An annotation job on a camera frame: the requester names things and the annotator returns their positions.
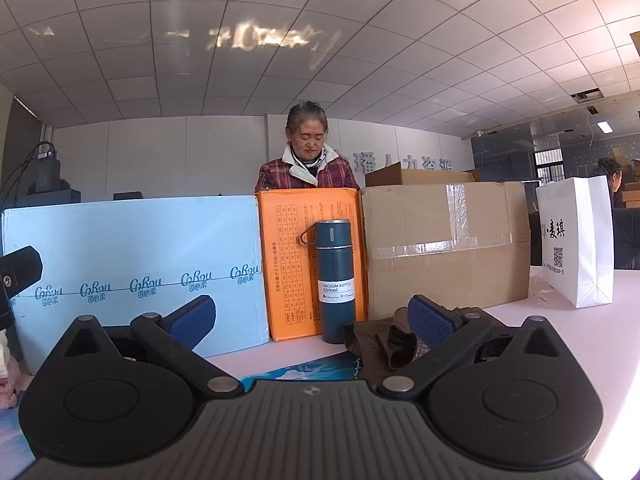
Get black chair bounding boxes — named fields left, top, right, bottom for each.
left=612, top=207, right=640, bottom=271

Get light blue carton box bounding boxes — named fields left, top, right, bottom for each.
left=1, top=195, right=271, bottom=376

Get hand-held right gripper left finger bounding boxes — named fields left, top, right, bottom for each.
left=32, top=295, right=246, bottom=399

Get brown pants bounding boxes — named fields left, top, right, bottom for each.
left=342, top=305, right=493, bottom=386

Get white paper bag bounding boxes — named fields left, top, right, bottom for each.
left=536, top=176, right=615, bottom=309

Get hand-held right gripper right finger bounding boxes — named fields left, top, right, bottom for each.
left=377, top=295, right=581, bottom=401

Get clear plastic bag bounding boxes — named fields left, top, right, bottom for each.
left=529, top=272, right=576, bottom=306

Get large brown cardboard box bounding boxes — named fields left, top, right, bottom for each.
left=359, top=181, right=532, bottom=321

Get small open cardboard box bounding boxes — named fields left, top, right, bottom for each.
left=365, top=161, right=481, bottom=188

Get person's cream knit sweater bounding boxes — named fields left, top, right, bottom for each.
left=0, top=327, right=22, bottom=411

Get printed cartoon mat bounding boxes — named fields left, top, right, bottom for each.
left=240, top=352, right=366, bottom=383

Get dark blue vacuum bottle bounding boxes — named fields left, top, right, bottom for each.
left=300, top=219, right=357, bottom=345

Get black power adapter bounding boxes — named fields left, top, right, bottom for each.
left=27, top=142, right=62, bottom=196

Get black cable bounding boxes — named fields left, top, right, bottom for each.
left=0, top=141, right=51, bottom=196

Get stack of cardboard boxes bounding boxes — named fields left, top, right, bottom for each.
left=612, top=147, right=640, bottom=208

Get orange printed box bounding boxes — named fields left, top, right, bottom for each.
left=255, top=187, right=368, bottom=343

